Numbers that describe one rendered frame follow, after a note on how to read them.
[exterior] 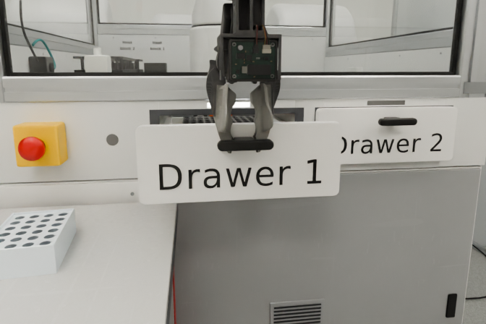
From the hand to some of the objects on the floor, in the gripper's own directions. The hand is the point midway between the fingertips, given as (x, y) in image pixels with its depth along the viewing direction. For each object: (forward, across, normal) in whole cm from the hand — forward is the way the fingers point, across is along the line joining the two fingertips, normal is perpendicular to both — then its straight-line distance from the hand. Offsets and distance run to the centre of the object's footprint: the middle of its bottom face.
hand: (243, 141), depth 52 cm
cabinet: (+90, +5, +68) cm, 113 cm away
